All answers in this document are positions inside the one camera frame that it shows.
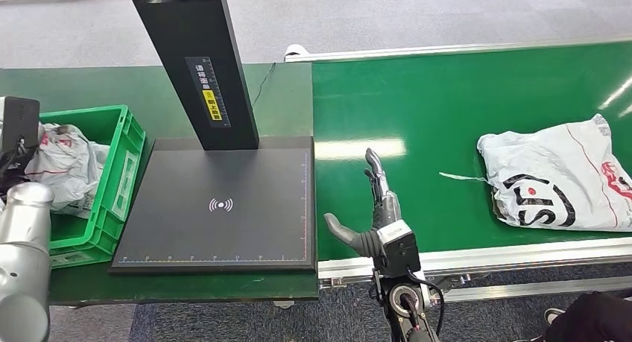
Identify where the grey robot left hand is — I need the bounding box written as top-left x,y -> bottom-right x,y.
0,141 -> 30,187

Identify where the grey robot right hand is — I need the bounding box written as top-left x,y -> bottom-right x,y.
323,148 -> 404,259

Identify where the white mailer bag red stripe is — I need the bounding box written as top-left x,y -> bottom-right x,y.
23,121 -> 111,205

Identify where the green conveyor belt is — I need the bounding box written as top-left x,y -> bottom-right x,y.
311,41 -> 632,262

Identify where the aluminium conveyor support beam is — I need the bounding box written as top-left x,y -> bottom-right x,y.
441,274 -> 632,304

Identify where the black inbound scanner machine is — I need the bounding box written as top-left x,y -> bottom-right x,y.
107,0 -> 317,275

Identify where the green plastic crate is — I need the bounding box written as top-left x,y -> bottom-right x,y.
37,104 -> 148,270

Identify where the white mailer bag black print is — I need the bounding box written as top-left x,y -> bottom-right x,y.
476,113 -> 632,232

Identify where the person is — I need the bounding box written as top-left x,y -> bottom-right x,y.
513,290 -> 632,342

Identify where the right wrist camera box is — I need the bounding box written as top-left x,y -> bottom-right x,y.
377,219 -> 423,278

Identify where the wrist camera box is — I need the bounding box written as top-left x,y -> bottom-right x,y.
0,96 -> 42,156
377,219 -> 423,278

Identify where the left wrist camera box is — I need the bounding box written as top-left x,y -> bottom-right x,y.
0,96 -> 42,156

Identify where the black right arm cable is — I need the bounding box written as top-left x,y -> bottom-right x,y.
406,267 -> 446,338

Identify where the aluminium conveyor side rail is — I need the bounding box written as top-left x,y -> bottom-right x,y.
283,34 -> 632,63
317,236 -> 632,282

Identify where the thin black table cable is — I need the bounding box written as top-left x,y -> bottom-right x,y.
251,62 -> 277,108

